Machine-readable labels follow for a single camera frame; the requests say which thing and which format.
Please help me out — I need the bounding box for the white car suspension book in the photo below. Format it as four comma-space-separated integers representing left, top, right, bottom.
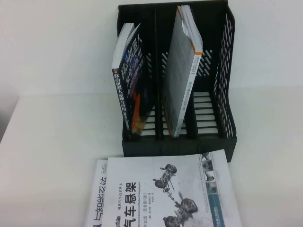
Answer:
103, 149, 234, 227

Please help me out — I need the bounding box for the magazine with suited man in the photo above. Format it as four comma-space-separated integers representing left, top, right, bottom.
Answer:
86, 157, 109, 227

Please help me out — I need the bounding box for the black three-slot book stand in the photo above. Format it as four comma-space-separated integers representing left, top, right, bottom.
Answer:
116, 0, 237, 158

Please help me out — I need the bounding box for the dark mobile robot book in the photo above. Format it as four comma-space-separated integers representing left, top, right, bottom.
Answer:
111, 22, 157, 142

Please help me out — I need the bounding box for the grey book with orange spine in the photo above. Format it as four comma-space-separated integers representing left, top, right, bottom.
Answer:
161, 5, 204, 138

